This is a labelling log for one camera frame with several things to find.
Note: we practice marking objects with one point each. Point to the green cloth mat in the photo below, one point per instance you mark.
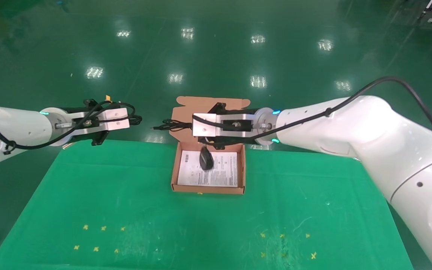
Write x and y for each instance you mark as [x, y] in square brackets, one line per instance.
[201, 232]

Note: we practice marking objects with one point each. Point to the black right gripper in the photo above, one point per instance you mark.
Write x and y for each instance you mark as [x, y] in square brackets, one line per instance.
[238, 140]

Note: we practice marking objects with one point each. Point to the orange cardboard box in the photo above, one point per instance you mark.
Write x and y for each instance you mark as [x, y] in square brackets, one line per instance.
[208, 189]

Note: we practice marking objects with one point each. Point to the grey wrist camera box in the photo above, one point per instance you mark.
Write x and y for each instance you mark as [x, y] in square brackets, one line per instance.
[116, 123]
[204, 129]

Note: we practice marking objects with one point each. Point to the metal binder clip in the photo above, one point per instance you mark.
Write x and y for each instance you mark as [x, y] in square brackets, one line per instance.
[68, 146]

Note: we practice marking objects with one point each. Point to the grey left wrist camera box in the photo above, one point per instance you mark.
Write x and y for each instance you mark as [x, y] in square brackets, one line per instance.
[116, 123]

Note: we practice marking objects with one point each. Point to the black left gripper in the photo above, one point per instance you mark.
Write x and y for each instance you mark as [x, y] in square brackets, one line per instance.
[75, 110]

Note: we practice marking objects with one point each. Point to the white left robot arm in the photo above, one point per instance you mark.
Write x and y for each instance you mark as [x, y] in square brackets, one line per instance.
[13, 127]

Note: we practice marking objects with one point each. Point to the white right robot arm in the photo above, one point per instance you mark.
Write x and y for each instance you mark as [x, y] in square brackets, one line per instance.
[369, 131]

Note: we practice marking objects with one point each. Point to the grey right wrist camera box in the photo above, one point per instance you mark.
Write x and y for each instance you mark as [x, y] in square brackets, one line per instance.
[204, 129]

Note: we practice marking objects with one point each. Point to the white printed paper sheet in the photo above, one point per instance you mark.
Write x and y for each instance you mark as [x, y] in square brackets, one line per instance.
[223, 172]

